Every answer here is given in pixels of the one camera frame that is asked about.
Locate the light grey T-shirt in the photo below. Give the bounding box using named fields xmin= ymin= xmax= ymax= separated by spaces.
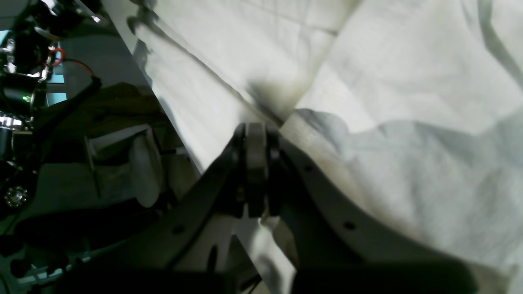
xmin=103 ymin=0 xmax=523 ymax=294

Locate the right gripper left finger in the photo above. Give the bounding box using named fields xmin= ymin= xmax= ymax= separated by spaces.
xmin=12 ymin=122 xmax=248 ymax=294

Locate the red wire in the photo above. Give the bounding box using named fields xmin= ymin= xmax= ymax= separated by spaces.
xmin=49 ymin=47 xmax=95 ymax=78

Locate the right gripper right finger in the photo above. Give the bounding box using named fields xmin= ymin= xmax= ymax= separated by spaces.
xmin=245 ymin=123 xmax=478 ymax=294

